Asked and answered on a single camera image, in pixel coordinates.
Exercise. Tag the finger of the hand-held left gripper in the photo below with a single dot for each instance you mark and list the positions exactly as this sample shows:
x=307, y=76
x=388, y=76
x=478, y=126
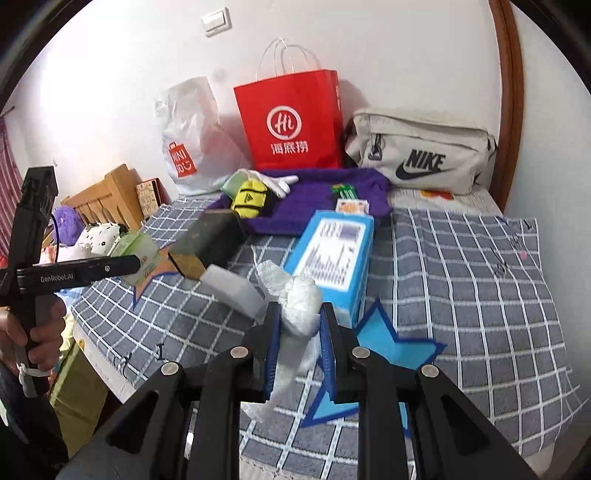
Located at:
x=117, y=266

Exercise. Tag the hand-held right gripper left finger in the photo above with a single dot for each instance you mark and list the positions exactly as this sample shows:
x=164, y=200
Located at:
x=273, y=350

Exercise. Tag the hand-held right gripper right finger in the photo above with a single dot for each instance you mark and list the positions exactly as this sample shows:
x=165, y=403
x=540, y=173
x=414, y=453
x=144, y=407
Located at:
x=326, y=350

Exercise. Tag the green wet wipes packet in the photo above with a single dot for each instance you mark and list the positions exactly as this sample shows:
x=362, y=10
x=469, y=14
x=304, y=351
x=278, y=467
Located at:
x=136, y=247

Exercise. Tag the clear plastic bag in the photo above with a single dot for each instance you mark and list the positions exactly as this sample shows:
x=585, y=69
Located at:
x=300, y=300

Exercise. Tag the yellow wristband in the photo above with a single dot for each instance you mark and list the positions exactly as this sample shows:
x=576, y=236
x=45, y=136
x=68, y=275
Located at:
x=249, y=201

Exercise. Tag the green snack packet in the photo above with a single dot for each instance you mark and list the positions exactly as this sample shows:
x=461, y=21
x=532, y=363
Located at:
x=344, y=190

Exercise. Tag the white glove with green cuff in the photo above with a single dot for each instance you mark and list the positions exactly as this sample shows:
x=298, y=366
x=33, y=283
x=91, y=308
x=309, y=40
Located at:
x=284, y=184

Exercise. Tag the person's left forearm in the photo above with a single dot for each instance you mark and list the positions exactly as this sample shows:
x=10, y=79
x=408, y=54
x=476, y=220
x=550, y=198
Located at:
x=27, y=424

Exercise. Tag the person's left hand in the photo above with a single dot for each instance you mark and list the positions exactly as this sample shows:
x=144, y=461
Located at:
x=46, y=337

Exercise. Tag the purple plush toy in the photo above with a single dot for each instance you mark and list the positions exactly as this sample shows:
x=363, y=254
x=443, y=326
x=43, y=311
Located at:
x=67, y=226

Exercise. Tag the white spotted plush toy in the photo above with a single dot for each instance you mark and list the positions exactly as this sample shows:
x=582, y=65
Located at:
x=99, y=237

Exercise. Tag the striped curtain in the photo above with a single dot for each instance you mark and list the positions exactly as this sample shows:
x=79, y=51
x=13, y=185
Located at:
x=9, y=175

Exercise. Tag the white foam block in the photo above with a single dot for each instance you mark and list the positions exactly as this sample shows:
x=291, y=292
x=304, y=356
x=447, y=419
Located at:
x=235, y=288

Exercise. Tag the blue box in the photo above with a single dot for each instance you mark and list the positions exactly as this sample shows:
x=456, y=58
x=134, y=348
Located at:
x=332, y=258

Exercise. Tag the dark green box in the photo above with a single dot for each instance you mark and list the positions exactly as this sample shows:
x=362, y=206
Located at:
x=212, y=233

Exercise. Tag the olive green cloth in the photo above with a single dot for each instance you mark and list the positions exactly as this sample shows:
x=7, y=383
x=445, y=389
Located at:
x=78, y=392

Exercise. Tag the grey checked blanket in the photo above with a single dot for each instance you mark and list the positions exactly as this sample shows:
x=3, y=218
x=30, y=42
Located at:
x=461, y=300

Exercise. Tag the orange small packet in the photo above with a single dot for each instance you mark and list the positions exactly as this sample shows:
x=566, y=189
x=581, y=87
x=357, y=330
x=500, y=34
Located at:
x=353, y=206

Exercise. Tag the white plastic shopping bag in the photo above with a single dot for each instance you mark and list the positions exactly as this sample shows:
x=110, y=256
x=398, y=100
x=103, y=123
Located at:
x=194, y=138

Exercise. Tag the purple knitted cloth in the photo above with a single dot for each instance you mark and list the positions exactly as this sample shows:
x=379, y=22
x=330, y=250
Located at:
x=304, y=203

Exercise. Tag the white sheet with orange print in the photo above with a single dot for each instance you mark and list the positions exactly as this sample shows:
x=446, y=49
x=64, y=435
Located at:
x=461, y=201

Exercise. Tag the red paper bag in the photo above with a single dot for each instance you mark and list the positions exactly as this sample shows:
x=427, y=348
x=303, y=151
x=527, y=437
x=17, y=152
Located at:
x=286, y=124

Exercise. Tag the beige waist bag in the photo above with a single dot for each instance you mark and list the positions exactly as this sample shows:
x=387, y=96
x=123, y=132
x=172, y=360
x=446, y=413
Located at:
x=415, y=143

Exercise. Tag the light wooden frame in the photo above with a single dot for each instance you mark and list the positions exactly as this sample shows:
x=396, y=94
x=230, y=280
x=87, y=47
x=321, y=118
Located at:
x=111, y=194

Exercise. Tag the white light switch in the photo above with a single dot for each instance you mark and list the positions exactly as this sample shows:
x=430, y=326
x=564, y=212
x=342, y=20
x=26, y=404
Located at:
x=216, y=21

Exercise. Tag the brown wooden door frame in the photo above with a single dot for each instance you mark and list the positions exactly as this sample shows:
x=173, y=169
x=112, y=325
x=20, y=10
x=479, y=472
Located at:
x=510, y=92

